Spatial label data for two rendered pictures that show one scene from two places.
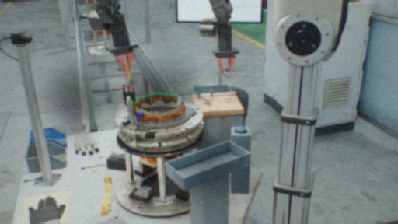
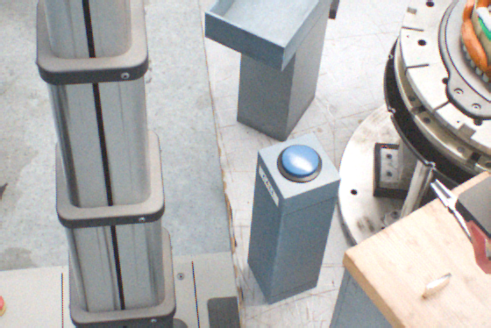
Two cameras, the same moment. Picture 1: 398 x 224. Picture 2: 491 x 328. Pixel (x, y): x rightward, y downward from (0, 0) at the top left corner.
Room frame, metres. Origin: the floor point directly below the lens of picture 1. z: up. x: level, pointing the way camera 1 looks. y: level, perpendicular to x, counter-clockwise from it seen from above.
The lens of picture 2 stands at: (1.80, -0.52, 1.89)
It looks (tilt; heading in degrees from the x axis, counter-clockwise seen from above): 54 degrees down; 149
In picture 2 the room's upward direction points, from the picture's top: 5 degrees clockwise
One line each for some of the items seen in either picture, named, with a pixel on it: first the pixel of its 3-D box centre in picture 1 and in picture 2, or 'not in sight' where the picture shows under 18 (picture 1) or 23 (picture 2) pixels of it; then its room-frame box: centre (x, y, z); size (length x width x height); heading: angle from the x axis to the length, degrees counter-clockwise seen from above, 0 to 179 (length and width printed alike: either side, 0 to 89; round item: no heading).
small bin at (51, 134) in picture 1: (48, 140); not in sight; (1.70, 0.73, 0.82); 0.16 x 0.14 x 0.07; 108
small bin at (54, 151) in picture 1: (47, 155); not in sight; (1.54, 0.68, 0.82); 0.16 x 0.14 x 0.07; 106
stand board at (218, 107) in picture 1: (216, 103); (479, 288); (1.53, -0.07, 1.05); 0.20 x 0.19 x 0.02; 6
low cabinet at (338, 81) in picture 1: (309, 58); not in sight; (3.78, -1.10, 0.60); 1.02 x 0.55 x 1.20; 17
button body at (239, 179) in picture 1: (240, 160); (289, 224); (1.31, -0.15, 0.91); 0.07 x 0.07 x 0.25; 87
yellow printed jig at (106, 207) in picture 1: (106, 194); not in sight; (1.27, 0.37, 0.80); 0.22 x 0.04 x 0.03; 10
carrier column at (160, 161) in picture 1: (162, 178); not in sight; (1.20, 0.14, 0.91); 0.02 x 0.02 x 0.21
